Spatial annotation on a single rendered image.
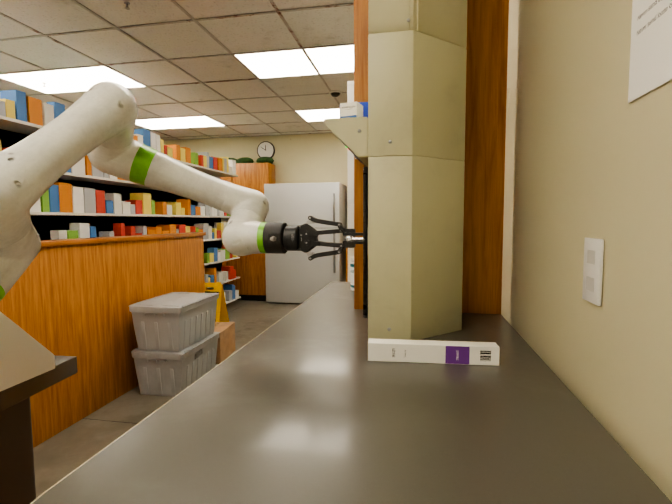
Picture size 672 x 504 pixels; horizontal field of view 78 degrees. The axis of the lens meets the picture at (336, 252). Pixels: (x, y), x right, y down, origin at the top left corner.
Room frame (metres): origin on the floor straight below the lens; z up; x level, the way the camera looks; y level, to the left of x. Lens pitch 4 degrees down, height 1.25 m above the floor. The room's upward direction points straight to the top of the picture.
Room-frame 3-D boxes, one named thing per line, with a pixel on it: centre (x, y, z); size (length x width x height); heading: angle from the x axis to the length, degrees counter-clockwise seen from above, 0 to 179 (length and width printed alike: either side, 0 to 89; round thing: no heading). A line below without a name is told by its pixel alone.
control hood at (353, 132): (1.23, -0.06, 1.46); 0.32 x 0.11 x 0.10; 169
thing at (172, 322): (3.17, 1.22, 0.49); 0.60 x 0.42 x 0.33; 169
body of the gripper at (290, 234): (1.21, 0.10, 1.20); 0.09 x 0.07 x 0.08; 79
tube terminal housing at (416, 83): (1.20, -0.23, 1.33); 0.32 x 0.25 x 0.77; 169
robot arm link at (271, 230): (1.22, 0.17, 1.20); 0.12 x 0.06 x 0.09; 169
